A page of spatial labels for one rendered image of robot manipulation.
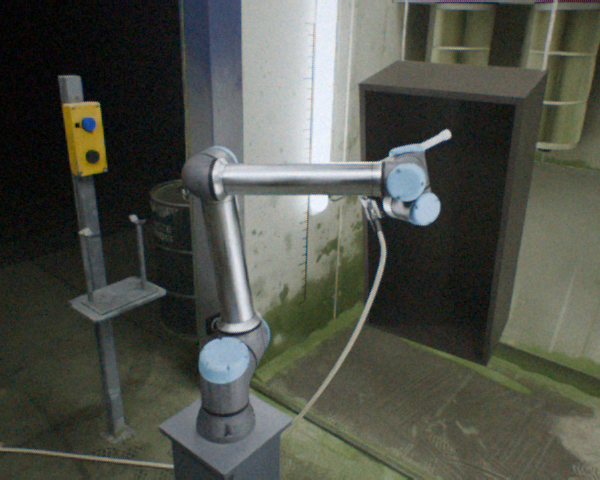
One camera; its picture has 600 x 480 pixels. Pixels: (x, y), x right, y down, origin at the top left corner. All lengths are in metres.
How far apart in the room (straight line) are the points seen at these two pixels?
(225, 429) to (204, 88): 1.33
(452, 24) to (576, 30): 0.64
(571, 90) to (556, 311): 1.19
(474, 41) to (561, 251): 1.29
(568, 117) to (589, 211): 0.60
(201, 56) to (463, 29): 1.60
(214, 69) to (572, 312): 2.28
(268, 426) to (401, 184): 0.91
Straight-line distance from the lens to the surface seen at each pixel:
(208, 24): 2.22
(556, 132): 3.11
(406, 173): 1.29
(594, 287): 3.29
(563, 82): 3.08
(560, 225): 3.39
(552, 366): 3.26
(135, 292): 2.26
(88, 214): 2.23
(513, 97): 1.89
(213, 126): 2.26
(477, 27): 3.27
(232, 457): 1.69
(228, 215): 1.58
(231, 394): 1.64
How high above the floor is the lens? 1.83
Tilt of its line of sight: 22 degrees down
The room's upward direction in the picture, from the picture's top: 2 degrees clockwise
